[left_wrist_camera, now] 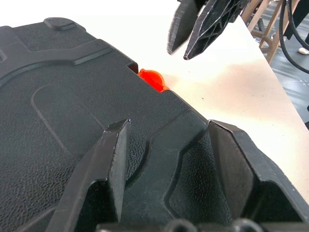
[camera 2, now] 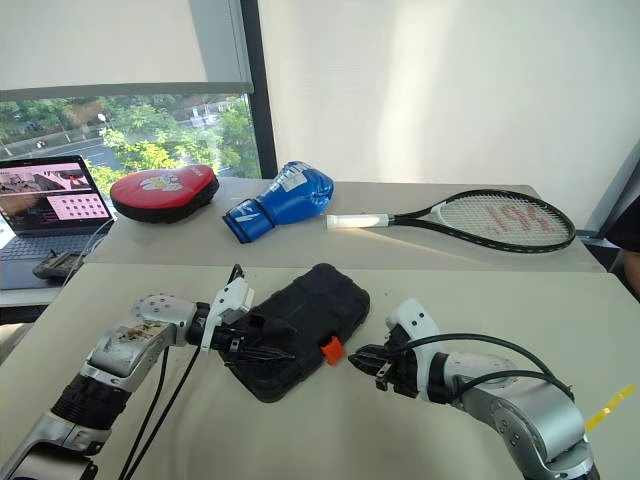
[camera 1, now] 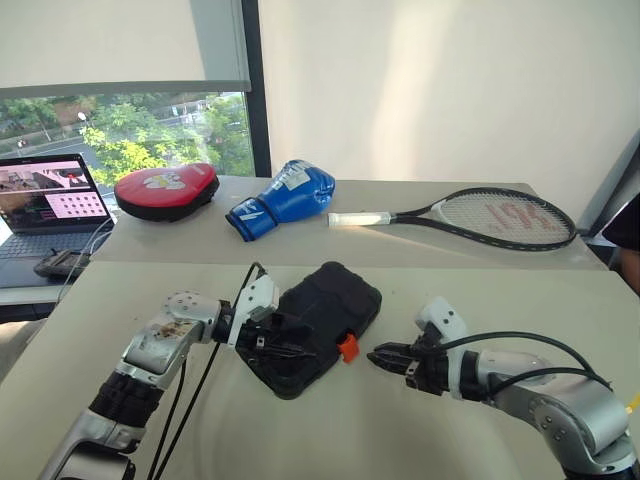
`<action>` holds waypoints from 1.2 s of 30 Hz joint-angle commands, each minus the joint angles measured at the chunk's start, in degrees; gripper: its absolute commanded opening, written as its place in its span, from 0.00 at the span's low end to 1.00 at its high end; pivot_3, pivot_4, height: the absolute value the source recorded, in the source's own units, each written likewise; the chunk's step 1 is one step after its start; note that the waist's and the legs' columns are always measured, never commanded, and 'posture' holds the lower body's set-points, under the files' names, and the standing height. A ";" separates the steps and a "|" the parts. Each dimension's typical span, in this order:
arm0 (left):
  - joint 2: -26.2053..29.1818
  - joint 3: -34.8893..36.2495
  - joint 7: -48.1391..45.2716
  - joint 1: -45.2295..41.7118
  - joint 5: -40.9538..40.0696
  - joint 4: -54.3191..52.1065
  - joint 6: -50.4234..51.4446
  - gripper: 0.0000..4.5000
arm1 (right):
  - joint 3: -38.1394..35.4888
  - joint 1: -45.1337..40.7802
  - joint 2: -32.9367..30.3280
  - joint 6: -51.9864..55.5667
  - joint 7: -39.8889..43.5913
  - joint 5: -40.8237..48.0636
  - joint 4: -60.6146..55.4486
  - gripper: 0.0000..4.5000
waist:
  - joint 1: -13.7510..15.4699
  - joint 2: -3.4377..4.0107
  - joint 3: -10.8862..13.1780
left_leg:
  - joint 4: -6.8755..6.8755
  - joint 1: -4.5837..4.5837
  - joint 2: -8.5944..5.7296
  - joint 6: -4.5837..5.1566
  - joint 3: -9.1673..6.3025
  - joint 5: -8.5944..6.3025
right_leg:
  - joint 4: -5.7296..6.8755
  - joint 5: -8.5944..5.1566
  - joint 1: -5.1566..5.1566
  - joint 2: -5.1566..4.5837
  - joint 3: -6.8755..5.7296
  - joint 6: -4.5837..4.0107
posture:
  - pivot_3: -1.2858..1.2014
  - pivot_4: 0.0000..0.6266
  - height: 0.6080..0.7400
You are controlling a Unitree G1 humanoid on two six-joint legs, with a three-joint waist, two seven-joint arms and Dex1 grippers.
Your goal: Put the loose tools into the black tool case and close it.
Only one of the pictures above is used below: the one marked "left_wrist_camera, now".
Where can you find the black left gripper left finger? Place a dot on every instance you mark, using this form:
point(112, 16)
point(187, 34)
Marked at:
point(96, 157)

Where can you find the orange case latch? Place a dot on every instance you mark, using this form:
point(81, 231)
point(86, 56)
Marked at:
point(152, 78)

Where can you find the small white floor object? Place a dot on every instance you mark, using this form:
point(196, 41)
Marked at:
point(303, 50)

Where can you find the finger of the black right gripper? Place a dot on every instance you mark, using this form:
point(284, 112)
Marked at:
point(207, 31)
point(183, 24)

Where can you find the black plastic tool case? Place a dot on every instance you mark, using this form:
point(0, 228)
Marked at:
point(72, 108)

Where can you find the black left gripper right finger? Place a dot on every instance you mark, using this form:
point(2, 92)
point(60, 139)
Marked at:
point(253, 174)

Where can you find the wooden chair frame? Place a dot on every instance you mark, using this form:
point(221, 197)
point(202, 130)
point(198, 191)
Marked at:
point(259, 14)

